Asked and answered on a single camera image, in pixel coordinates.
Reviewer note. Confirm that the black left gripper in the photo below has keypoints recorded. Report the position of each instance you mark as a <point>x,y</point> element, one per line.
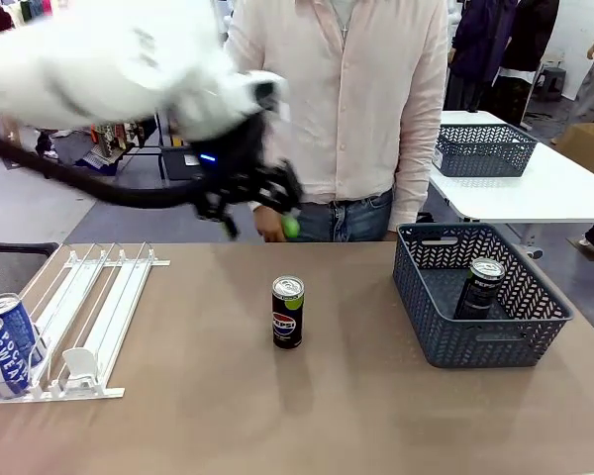
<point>232,153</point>

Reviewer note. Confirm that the black Pepsi can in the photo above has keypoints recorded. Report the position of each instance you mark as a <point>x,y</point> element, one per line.
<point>287,316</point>
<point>480,292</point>

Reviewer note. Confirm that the grey-blue woven plastic basket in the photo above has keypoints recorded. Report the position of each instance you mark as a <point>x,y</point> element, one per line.
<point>475,341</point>
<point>480,153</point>

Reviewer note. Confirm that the blue Pocari Sweat can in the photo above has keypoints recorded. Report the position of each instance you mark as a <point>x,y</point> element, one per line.
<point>17,321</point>
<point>2,361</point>

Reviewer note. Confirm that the person's left forearm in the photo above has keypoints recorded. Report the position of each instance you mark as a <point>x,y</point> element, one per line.
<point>411,193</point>

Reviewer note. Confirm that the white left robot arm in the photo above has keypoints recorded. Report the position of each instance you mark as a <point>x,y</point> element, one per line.
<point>104,59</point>

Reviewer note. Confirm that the white dispenser pusher paddle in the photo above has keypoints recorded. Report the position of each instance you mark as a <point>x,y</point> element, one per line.
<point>79,363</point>

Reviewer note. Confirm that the person's right hand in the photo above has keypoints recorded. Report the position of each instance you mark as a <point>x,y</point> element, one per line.
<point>269,222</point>

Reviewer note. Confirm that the blue jeans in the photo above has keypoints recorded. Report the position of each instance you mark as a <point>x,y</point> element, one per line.
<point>356,220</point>

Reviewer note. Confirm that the person in pink shirt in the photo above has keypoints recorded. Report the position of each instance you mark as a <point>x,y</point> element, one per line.
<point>346,99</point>

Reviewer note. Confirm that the blue patterned cloth pile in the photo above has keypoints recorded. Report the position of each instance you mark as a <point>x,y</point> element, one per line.
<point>96,163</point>

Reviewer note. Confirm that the black bag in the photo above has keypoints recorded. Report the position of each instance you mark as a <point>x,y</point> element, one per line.
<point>425,218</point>

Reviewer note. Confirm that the black mesh chair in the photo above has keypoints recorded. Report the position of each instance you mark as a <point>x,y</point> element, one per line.
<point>10,267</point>

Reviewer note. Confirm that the dark purple hanging coat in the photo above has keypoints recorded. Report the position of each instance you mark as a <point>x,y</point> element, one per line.
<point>480,34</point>

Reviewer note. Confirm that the white side table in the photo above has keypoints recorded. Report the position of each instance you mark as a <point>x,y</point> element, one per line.
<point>549,193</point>

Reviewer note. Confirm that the grey plastic stool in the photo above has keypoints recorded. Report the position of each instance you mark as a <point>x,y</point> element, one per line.
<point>549,81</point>

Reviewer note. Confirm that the black hanging coat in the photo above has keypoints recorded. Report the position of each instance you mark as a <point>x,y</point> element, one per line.
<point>529,34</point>

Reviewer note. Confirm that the brown cardboard box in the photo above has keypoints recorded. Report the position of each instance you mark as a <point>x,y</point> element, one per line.
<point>589,146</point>

